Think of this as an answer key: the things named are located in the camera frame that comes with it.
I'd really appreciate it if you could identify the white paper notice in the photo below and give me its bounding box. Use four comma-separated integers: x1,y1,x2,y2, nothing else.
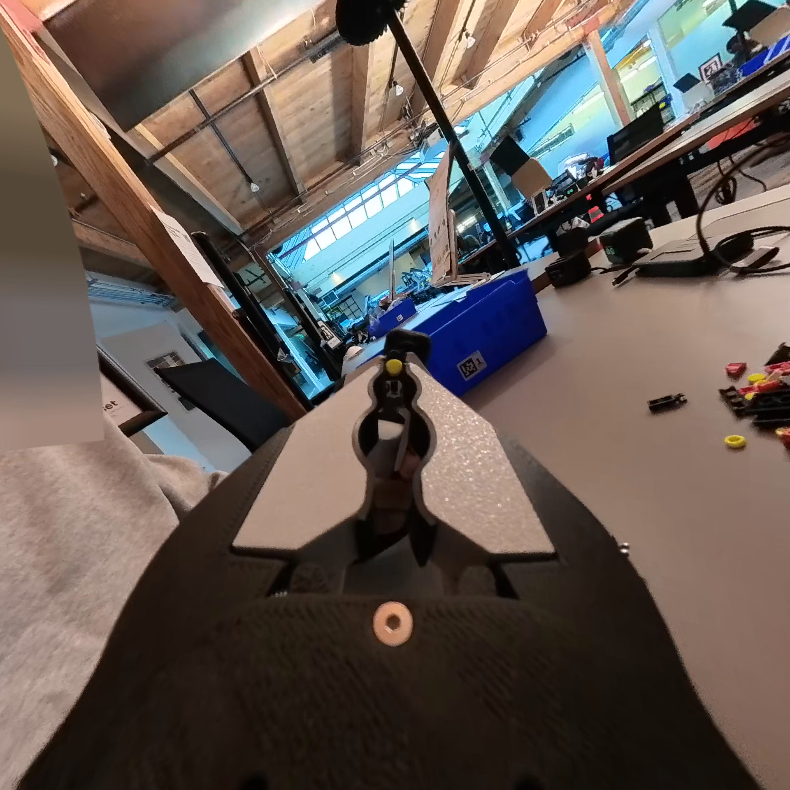
151,207,226,289

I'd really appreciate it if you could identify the black cable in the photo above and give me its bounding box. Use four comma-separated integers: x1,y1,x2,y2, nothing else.
614,148,790,286

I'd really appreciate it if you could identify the wooden office desk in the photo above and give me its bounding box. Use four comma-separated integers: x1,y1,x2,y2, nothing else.
506,68,790,248

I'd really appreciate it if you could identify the person's grey sweater torso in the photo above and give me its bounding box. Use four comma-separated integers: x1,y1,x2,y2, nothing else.
0,420,229,790

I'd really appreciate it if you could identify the framed task sign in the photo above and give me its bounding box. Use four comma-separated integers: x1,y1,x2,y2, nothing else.
95,346,169,440

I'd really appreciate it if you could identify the flat black power adapter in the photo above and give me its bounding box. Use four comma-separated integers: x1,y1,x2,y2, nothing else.
632,237,720,279

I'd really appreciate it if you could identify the small black charger cube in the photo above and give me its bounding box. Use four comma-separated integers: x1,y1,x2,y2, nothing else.
544,247,593,288

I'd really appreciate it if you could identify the blue plastic bin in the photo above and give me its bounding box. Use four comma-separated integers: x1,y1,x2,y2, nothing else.
370,270,548,399

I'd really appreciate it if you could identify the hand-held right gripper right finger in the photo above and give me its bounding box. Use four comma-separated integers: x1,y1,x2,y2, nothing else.
402,364,558,582

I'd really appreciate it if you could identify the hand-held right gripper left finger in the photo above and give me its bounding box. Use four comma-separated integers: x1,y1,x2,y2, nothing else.
231,364,390,582

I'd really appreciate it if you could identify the pile of lego pieces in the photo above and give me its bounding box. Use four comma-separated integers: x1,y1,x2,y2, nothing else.
718,342,790,448

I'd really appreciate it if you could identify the wooden post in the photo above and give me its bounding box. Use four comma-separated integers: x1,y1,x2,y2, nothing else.
0,6,309,421

